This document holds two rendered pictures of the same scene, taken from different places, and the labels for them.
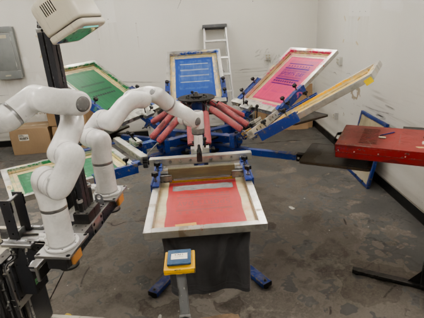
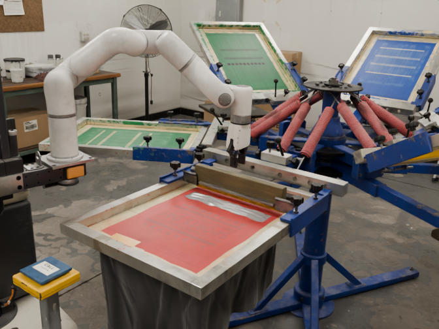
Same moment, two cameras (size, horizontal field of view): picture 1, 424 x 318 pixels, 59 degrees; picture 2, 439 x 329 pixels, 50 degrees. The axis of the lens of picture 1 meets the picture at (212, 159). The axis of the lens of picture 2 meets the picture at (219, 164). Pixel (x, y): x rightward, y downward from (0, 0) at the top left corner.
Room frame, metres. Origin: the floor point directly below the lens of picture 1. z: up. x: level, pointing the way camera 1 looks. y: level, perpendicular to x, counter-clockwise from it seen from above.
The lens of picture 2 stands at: (0.72, -0.89, 1.68)
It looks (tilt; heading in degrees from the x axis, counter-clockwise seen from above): 19 degrees down; 37
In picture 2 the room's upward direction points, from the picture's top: 2 degrees clockwise
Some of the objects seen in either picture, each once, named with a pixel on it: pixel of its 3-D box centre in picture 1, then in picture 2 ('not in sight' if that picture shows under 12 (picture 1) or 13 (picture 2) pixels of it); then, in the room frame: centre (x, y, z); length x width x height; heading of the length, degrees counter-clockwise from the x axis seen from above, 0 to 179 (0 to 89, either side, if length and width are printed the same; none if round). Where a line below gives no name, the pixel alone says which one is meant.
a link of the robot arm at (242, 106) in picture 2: (191, 120); (230, 98); (2.09, 0.10, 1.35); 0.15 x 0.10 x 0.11; 135
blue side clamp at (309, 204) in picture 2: (246, 173); (305, 212); (2.15, -0.21, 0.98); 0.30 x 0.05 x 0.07; 2
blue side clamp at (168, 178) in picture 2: (157, 180); (187, 176); (2.14, 0.35, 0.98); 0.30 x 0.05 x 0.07; 2
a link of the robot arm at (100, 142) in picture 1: (98, 146); (60, 91); (1.67, 0.52, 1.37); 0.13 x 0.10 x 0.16; 46
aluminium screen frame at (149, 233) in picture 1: (203, 194); (204, 213); (1.91, 0.06, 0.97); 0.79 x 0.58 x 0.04; 2
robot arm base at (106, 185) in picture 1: (102, 177); (61, 135); (1.66, 0.53, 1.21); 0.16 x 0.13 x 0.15; 81
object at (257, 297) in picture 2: not in sight; (241, 297); (1.86, -0.15, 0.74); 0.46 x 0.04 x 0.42; 2
